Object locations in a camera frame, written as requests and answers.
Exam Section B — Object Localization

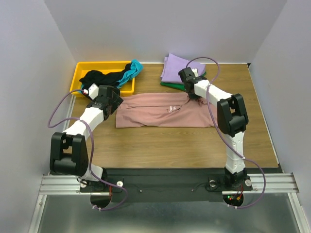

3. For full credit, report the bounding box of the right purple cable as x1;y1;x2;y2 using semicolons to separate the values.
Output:
186;57;267;210

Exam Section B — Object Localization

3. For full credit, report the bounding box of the black garment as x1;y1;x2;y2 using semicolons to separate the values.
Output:
79;70;122;89

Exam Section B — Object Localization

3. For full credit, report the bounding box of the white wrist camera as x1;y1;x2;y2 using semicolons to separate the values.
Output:
82;83;99;100
192;68;199;77

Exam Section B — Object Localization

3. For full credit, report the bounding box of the folded lavender t-shirt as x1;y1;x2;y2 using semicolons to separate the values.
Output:
160;53;206;84

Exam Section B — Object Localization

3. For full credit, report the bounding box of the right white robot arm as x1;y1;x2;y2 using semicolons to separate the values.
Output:
178;67;249;189

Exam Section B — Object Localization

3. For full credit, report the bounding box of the folded green t-shirt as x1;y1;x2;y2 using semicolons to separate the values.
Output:
159;70;207;92

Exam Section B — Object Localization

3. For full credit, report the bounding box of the teal garment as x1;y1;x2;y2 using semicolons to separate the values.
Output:
117;59;143;89

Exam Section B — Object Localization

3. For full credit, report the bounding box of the pink t-shirt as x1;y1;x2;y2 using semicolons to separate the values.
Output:
116;92;214;128

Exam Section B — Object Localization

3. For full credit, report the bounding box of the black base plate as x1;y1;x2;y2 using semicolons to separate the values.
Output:
50;167;284;203

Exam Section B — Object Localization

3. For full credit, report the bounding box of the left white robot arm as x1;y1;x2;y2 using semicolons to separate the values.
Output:
48;84;123;191

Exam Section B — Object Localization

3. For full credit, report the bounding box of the aluminium rail frame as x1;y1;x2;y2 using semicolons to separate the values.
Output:
28;94;311;233

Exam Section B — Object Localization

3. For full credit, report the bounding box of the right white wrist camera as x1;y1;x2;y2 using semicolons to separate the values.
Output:
192;68;199;77

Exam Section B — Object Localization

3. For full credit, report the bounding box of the yellow plastic bin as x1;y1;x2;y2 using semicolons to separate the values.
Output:
69;61;135;97

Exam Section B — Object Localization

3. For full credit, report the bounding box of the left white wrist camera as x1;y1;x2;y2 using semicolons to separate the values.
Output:
82;83;99;100

